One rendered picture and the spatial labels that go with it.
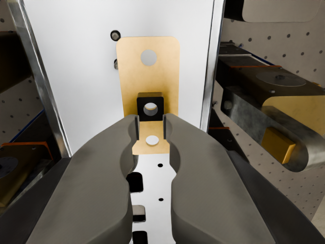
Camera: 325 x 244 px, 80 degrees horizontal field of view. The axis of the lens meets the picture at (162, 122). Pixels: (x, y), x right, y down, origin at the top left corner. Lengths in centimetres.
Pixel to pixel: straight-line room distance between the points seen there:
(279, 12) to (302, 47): 39
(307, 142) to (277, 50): 46
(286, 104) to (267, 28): 38
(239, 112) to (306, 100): 7
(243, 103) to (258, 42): 37
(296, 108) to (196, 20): 15
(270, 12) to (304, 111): 12
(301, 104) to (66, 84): 28
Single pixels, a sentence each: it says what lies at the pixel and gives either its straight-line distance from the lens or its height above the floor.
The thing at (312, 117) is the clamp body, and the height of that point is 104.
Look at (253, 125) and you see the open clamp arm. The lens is 24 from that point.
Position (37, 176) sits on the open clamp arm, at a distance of 36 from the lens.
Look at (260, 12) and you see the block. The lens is 28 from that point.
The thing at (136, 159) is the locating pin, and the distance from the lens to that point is 27.
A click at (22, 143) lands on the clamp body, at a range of 42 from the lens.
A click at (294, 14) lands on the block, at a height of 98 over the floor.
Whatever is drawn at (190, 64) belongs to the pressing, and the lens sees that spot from 25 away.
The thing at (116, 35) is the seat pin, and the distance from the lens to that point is 23.
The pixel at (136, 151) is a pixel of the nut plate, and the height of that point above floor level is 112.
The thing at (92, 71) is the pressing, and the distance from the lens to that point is 26.
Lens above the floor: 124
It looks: 59 degrees down
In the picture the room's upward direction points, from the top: 175 degrees clockwise
